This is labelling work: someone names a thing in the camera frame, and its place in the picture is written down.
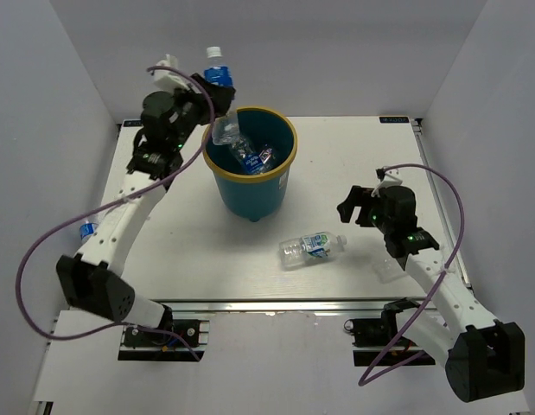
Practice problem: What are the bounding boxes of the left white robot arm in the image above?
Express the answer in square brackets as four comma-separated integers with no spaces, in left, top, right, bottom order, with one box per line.
[56,73,235,345]

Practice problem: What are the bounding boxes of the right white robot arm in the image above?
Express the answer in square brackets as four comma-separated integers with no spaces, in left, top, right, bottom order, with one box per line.
[337,186,525,402]

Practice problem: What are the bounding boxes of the crushed clear unlabelled bottle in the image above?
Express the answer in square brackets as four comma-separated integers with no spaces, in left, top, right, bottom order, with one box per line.
[373,259,404,284]

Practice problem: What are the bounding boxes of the corner marker sticker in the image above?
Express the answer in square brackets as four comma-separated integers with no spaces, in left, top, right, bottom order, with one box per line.
[122,119,143,127]
[379,116,410,124]

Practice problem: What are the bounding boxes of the small bottle blue label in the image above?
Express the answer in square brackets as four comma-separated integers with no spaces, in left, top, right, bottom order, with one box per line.
[79,220,98,243]

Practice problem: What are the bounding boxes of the clear bottle green white label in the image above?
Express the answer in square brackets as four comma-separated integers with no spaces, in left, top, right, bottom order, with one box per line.
[278,232,347,270]

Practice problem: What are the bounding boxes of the clear bottle dark blue label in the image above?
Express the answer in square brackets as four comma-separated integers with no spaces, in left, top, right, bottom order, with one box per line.
[203,46,239,145]

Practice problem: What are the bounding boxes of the aluminium front rail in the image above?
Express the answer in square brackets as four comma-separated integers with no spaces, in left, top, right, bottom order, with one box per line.
[159,297,398,316]

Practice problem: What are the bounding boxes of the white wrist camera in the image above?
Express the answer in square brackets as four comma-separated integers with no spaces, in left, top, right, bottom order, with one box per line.
[150,54,189,93]
[373,167,403,194]

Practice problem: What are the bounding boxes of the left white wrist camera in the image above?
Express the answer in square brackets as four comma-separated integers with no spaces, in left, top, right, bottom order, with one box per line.
[150,54,189,93]

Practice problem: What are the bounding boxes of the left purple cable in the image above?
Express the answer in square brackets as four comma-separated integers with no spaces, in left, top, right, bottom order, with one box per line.
[15,66,216,362]

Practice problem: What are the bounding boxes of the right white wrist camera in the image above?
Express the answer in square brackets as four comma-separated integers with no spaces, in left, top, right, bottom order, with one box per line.
[373,167,403,194]

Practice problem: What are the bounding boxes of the left corner marker sticker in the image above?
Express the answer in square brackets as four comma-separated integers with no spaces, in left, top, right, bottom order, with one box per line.
[122,119,143,127]

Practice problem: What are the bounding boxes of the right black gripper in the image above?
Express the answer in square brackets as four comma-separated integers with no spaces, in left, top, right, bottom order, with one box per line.
[337,186,393,235]

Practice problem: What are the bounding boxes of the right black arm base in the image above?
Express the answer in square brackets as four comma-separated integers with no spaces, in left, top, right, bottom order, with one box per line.
[344,297,436,367]

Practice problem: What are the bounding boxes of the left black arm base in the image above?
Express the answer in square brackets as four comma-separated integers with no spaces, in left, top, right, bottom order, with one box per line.
[118,318,210,362]

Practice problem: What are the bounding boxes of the Aquafina clear water bottle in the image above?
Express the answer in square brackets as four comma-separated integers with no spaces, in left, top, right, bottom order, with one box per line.
[228,135,267,176]

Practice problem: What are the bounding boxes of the right corner marker sticker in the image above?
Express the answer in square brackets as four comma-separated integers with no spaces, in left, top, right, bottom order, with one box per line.
[379,116,410,124]

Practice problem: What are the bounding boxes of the teal bin with yellow rim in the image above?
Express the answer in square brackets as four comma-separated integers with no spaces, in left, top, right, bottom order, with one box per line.
[203,106,298,222]

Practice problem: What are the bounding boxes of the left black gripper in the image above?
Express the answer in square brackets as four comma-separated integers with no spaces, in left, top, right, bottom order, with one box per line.
[167,73,234,150]

